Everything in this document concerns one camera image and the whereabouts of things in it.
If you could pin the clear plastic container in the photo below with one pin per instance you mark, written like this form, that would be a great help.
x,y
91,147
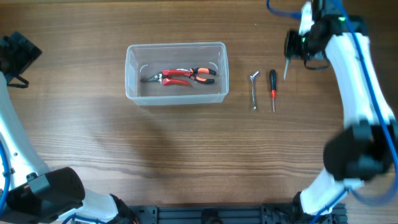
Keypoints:
x,y
207,61

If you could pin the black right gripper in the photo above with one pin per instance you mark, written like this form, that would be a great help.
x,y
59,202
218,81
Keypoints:
x,y
290,48

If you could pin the red handled pruning shears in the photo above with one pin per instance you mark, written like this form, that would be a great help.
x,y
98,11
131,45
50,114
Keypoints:
x,y
167,77

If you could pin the silver hex wrench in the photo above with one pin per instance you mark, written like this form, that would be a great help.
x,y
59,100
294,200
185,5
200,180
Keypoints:
x,y
252,79

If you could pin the green handled screwdriver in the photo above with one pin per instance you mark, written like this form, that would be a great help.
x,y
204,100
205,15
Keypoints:
x,y
287,60

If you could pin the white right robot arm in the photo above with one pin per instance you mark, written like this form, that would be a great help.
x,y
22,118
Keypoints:
x,y
367,146

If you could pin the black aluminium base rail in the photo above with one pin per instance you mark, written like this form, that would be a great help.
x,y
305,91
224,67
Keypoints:
x,y
278,213

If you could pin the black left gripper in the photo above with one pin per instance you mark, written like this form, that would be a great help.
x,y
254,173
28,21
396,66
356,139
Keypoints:
x,y
25,51

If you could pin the black red screwdriver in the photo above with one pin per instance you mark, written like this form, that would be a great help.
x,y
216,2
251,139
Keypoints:
x,y
273,78

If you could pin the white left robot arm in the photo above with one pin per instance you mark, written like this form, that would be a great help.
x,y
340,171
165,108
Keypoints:
x,y
31,191

